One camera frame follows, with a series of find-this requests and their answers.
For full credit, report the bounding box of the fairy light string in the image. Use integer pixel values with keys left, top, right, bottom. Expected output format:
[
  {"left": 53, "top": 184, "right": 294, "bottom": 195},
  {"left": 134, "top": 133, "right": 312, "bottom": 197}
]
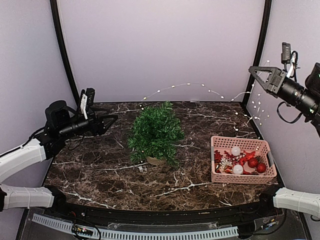
[{"left": 138, "top": 59, "right": 271, "bottom": 132}]

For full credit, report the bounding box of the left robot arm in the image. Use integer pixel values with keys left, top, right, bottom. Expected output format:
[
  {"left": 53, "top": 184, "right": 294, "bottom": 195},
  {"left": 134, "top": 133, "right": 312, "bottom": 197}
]
[{"left": 0, "top": 100, "right": 118, "bottom": 218}]

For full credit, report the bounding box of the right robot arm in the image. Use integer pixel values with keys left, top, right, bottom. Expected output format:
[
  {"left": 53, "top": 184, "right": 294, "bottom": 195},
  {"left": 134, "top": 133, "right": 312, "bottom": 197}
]
[{"left": 248, "top": 62, "right": 320, "bottom": 218}]

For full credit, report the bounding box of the small green christmas tree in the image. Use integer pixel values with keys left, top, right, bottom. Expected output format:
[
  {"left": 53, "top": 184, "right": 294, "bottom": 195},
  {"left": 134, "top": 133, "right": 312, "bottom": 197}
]
[{"left": 127, "top": 101, "right": 185, "bottom": 167}]

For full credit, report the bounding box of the red bow ornament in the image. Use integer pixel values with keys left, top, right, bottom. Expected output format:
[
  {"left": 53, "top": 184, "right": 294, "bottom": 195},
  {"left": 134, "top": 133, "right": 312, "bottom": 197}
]
[{"left": 238, "top": 151, "right": 256, "bottom": 162}]

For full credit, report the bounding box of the white ball ornament upper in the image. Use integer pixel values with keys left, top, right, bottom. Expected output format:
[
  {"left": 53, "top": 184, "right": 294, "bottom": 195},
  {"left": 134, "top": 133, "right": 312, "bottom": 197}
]
[{"left": 230, "top": 146, "right": 241, "bottom": 157}]

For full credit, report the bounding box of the white ball ornament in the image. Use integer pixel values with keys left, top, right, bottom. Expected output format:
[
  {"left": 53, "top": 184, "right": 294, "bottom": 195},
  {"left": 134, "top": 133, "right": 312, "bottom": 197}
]
[
  {"left": 232, "top": 164, "right": 244, "bottom": 175},
  {"left": 230, "top": 146, "right": 241, "bottom": 157}
]

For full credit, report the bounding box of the red glitter ball left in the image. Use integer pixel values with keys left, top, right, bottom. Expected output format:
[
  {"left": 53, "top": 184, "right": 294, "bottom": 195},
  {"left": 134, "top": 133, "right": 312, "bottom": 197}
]
[{"left": 247, "top": 157, "right": 259, "bottom": 168}]

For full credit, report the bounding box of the red glitter ball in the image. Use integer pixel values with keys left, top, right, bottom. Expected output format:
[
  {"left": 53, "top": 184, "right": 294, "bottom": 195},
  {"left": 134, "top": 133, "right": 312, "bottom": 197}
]
[
  {"left": 247, "top": 157, "right": 259, "bottom": 168},
  {"left": 256, "top": 163, "right": 267, "bottom": 174}
]

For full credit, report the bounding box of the red glitter ball right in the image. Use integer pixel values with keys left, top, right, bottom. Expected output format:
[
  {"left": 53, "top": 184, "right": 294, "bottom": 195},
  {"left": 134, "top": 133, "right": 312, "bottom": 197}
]
[{"left": 256, "top": 163, "right": 267, "bottom": 174}]

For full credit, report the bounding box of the pink plastic basket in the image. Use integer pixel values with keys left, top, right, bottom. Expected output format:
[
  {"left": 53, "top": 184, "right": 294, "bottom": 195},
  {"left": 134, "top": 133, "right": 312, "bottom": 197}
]
[{"left": 211, "top": 136, "right": 277, "bottom": 184}]

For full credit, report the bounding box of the white snowflake ornament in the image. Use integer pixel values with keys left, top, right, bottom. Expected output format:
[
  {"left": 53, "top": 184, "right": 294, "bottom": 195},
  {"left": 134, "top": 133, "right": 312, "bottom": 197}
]
[{"left": 219, "top": 157, "right": 233, "bottom": 169}]

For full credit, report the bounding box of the white ball ornament lower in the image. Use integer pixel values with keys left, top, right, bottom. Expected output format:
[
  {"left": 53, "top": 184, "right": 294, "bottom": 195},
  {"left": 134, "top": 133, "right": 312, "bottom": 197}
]
[{"left": 232, "top": 164, "right": 244, "bottom": 175}]

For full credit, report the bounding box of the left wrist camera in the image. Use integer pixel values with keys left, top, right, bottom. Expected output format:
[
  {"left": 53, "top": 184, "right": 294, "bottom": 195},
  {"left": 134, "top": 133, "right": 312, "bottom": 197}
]
[{"left": 79, "top": 87, "right": 95, "bottom": 120}]

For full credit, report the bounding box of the white slotted cable duct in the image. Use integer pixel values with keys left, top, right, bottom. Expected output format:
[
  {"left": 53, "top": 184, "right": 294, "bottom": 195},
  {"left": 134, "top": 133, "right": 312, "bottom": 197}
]
[{"left": 31, "top": 213, "right": 239, "bottom": 240}]

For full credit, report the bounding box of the black front table rail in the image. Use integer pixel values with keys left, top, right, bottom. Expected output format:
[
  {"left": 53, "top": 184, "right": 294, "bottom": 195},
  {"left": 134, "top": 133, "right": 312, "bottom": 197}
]
[{"left": 44, "top": 184, "right": 286, "bottom": 227}]

